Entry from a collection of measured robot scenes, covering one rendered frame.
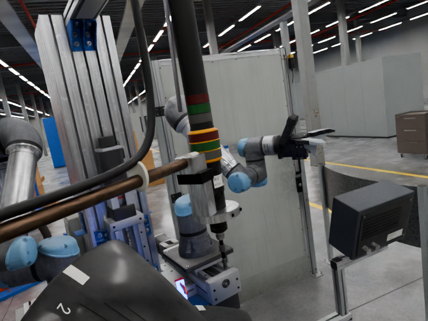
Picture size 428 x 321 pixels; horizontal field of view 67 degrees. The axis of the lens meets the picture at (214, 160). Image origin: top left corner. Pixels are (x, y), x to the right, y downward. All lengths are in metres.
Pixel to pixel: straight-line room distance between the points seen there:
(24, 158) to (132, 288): 0.66
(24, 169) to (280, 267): 2.33
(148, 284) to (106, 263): 0.07
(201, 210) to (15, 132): 0.78
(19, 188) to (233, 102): 1.80
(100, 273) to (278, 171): 2.31
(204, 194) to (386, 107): 9.87
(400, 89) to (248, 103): 8.37
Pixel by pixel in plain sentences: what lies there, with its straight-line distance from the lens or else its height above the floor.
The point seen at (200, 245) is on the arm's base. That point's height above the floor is 1.08.
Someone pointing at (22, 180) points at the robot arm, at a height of 1.50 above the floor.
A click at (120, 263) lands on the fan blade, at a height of 1.40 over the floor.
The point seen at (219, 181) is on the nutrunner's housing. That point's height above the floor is 1.51.
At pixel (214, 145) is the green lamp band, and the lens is 0.44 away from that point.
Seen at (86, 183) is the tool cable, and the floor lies 1.56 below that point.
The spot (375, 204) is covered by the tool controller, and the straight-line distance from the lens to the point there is 1.14.
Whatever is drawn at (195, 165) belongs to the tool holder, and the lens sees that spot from 0.41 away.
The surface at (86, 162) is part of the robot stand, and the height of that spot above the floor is 1.49.
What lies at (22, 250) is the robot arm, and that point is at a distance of 0.91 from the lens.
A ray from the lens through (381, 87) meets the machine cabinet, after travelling 10.21.
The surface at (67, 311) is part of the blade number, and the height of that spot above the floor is 1.40.
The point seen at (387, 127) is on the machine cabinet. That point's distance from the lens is 10.25.
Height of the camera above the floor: 1.61
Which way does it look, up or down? 9 degrees down
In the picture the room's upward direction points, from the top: 9 degrees counter-clockwise
